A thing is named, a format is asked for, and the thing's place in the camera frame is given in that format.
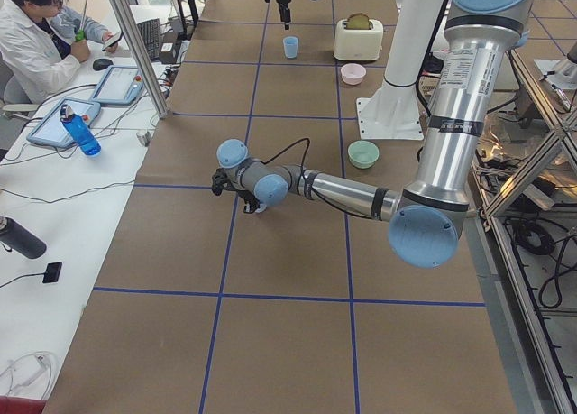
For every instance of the light blue plastic cup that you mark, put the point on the light blue plastic cup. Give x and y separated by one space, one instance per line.
290 47

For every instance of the toast slice in toaster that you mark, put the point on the toast slice in toaster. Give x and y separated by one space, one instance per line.
358 21

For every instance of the cream toaster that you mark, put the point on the cream toaster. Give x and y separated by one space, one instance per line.
358 45

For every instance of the pink bowl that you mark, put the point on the pink bowl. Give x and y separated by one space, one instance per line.
352 74

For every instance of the mint green bowl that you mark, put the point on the mint green bowl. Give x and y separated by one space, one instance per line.
363 154

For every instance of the small silver clamp block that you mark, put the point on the small silver clamp block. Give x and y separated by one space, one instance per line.
144 137

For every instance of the black keyboard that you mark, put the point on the black keyboard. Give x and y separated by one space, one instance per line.
150 34

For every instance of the black smartphone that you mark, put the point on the black smartphone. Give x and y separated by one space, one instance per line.
111 42

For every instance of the far teach pendant tablet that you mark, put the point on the far teach pendant tablet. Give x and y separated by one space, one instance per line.
119 86

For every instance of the teach pendant tablet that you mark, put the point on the teach pendant tablet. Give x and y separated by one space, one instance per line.
51 132
119 86

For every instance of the blue water bottle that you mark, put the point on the blue water bottle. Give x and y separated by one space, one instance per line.
78 130

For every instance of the black computer mouse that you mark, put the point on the black computer mouse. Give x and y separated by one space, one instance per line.
101 64

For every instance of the small black square device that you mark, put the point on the small black square device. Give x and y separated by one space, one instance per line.
52 272

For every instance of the near teach pendant tablet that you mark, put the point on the near teach pendant tablet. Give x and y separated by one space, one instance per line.
51 132

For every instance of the black thermos bottle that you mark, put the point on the black thermos bottle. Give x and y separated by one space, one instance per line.
19 239

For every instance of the person in white coat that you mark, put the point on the person in white coat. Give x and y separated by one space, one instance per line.
44 43

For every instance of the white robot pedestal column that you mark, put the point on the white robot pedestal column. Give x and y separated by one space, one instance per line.
392 112

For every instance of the aluminium frame post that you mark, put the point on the aluminium frame post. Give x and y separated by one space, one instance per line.
124 17

